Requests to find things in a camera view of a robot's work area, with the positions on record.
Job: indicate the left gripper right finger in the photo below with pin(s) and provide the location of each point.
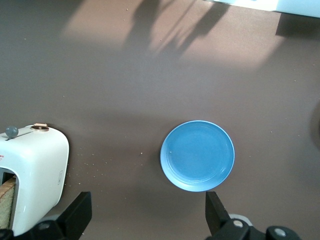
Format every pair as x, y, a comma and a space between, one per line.
220, 222

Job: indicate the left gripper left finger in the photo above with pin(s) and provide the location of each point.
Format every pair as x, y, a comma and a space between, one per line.
75, 220

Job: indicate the brown bread slice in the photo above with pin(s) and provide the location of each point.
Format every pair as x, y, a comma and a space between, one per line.
7, 202

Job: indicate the blue plate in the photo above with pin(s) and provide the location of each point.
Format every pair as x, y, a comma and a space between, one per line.
197, 156

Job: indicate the white toaster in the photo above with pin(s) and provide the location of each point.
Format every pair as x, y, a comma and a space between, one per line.
37, 170

